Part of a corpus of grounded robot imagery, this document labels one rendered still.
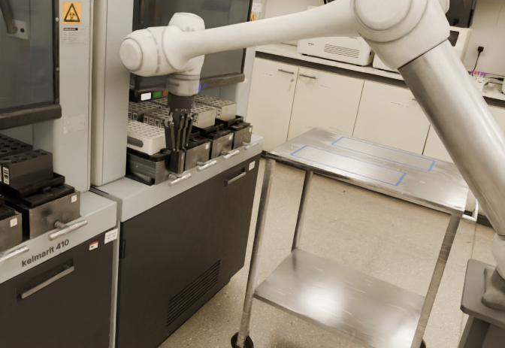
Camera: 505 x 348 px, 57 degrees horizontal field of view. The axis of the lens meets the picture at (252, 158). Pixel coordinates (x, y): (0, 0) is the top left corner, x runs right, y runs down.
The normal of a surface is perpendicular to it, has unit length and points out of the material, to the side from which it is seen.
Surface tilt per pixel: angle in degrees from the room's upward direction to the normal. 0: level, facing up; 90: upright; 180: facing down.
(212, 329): 0
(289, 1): 90
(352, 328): 0
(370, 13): 82
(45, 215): 90
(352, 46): 90
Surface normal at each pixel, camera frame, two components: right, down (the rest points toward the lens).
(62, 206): 0.87, 0.27
